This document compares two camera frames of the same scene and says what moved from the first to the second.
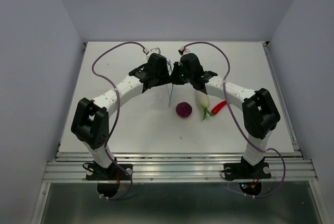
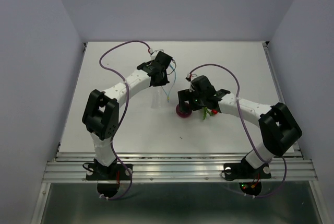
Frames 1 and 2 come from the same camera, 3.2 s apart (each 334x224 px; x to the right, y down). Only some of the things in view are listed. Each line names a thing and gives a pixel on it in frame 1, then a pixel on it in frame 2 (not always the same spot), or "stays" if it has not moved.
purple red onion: [183, 109] stays
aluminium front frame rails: [174, 167] stays
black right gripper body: [179, 77] to [198, 101]
